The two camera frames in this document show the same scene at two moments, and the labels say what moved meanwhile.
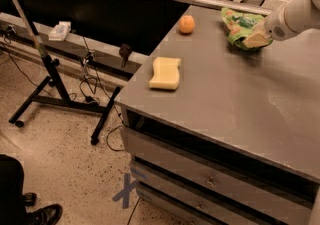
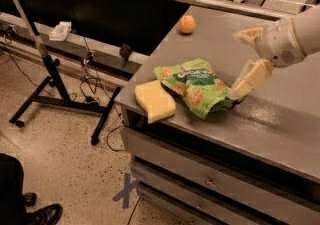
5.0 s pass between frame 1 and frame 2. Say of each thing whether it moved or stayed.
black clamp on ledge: stayed
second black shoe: stayed
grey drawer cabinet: stayed
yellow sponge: moved
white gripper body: moved
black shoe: stayed
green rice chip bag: moved
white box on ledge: stayed
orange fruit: stayed
